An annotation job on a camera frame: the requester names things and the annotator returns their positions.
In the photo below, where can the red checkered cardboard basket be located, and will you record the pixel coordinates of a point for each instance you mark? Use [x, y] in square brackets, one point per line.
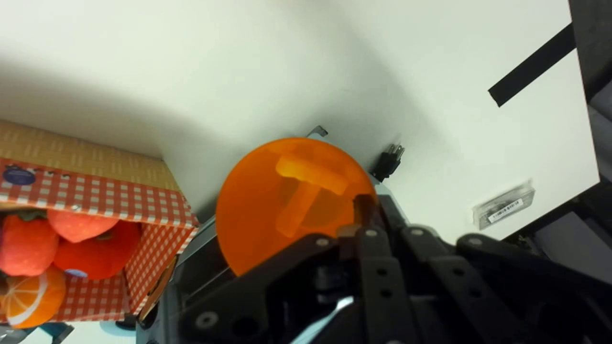
[51, 171]

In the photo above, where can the red plush tomato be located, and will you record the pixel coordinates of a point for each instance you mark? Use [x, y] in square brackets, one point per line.
[27, 248]

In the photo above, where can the black flat bracket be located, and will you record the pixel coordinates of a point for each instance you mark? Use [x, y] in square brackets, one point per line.
[533, 66]

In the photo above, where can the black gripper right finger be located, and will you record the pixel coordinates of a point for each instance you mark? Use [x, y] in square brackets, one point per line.
[417, 290]

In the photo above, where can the orange slice plush toy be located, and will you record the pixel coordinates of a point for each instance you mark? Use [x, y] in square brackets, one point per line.
[32, 301]

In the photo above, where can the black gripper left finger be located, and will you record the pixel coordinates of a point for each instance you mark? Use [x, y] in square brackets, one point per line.
[271, 303]

